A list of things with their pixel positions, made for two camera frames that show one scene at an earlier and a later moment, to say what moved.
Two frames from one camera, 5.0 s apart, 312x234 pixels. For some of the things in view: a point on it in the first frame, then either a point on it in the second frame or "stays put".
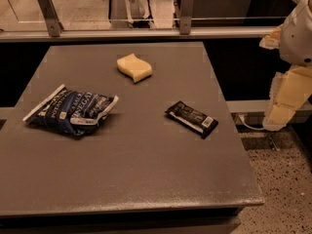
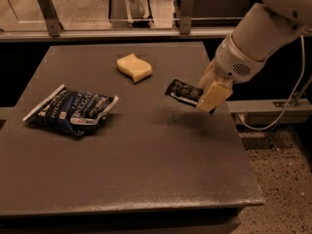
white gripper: (298, 39) -> (234, 62)
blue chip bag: (72, 111) stays put
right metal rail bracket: (186, 10) stays put
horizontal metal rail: (134, 34) stays put
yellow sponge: (134, 66) stays put
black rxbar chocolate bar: (191, 119) -> (184, 93)
